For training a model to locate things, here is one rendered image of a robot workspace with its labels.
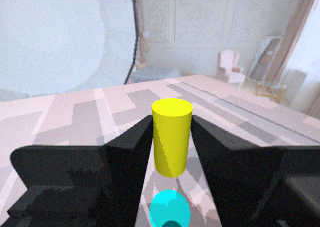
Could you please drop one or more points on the yellow cylinder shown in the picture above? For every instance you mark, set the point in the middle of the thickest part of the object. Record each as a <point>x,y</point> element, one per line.
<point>171,132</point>

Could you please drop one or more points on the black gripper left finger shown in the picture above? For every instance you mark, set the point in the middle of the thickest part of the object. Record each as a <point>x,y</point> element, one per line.
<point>119,167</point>

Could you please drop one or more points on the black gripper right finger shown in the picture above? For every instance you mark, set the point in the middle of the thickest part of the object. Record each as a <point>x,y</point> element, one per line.
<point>242,175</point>

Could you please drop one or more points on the cyan circle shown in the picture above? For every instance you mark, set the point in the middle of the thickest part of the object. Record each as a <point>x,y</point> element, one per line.
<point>169,209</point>

